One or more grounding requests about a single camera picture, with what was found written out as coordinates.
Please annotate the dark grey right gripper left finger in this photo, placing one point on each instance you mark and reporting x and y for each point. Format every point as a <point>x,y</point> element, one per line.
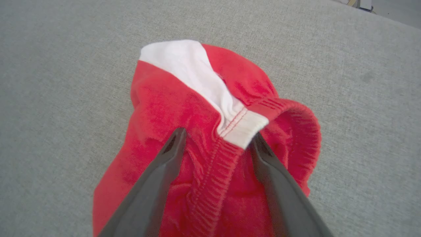
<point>148,197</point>

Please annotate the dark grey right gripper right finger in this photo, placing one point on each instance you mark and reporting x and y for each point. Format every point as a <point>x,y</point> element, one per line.
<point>286,204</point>

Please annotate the red and white shorts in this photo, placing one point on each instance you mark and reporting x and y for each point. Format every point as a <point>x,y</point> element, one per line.
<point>164,108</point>

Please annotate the grey fabric sofa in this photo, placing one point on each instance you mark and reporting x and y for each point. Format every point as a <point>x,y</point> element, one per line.
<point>65,82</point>

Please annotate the wooden white stand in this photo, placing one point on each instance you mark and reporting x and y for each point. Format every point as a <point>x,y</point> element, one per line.
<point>363,4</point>

